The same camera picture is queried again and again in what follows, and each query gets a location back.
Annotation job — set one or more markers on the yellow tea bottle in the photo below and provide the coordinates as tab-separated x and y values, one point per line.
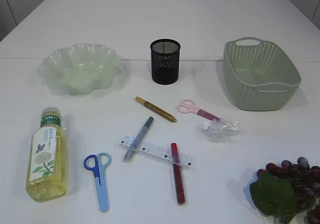
47	175

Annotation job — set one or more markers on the blue-grey glitter pen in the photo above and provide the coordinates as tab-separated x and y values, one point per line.
137	141

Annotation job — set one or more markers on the red glitter pen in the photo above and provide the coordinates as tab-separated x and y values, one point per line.
178	180

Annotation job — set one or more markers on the gold glitter pen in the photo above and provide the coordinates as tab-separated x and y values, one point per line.
156	109

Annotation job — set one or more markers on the green woven plastic basket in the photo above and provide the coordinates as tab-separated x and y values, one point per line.
258	74

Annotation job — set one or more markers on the clear plastic sheet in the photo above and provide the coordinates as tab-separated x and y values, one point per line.
217	131

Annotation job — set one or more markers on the pink scissors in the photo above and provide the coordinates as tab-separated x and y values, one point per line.
189	106

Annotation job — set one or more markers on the blue scissors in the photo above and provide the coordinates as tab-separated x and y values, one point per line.
101	162

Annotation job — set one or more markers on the black mesh pen holder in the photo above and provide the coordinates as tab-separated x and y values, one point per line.
165	60

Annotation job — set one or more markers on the clear plastic ruler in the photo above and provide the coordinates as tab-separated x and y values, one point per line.
159	153

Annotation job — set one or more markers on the purple artificial grape bunch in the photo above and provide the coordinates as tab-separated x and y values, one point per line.
286	190

